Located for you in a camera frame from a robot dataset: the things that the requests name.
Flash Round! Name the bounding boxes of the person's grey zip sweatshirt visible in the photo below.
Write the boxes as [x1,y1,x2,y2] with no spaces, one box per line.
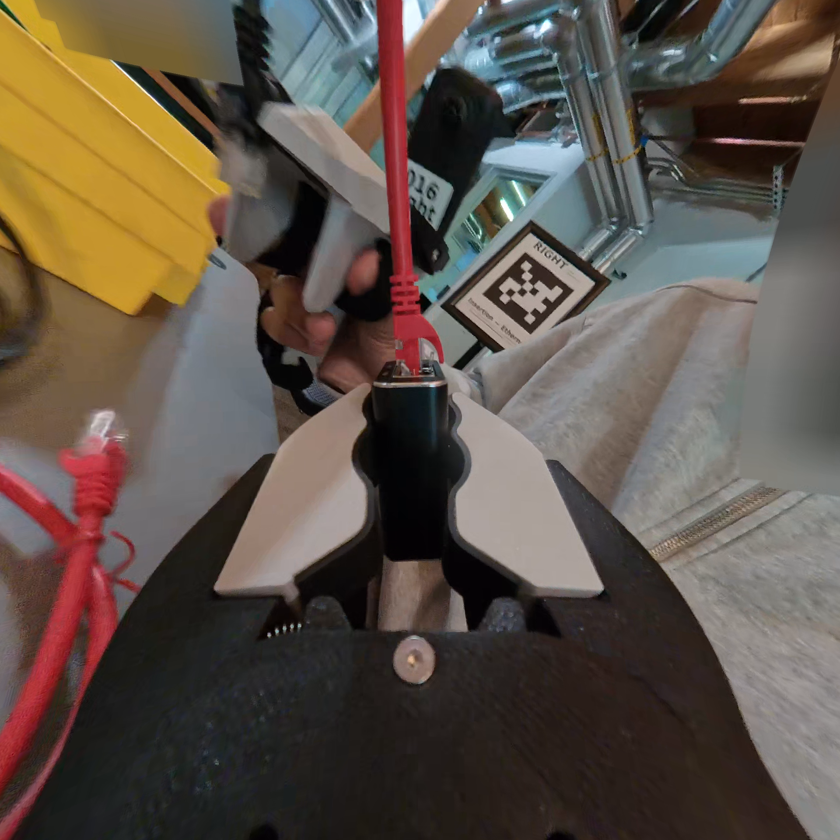
[610,476,840,840]

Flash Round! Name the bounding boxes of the black ethernet adapter box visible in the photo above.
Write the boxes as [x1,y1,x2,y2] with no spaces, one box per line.
[372,361,450,560]

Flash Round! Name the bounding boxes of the framed marker sign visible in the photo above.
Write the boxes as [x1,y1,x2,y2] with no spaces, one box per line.
[441,221,611,355]

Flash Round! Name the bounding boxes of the person's right forearm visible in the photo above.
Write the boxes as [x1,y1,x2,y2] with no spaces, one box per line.
[453,279,762,532]

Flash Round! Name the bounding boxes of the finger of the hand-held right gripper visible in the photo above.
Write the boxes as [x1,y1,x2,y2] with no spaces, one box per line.
[258,101,395,315]
[218,0,298,265]

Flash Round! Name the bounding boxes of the person's right hand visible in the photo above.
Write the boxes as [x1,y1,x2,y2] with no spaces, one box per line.
[261,248,399,395]

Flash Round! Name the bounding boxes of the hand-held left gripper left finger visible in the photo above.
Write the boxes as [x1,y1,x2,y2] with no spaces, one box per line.
[213,382,382,599]

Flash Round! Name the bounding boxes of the yellow storage bin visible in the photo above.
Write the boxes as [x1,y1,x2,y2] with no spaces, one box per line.
[0,10,231,316]

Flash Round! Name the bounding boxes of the red ethernet cable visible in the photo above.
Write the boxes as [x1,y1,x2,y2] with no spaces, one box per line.
[0,0,445,840]

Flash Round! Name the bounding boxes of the silver ventilation pipes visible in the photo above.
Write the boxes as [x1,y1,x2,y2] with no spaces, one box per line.
[459,0,798,266]

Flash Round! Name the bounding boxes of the wooden beam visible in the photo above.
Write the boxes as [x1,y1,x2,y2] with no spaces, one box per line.
[343,0,490,155]

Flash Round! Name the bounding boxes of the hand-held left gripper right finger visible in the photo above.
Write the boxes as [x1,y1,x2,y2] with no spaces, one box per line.
[446,392,605,599]

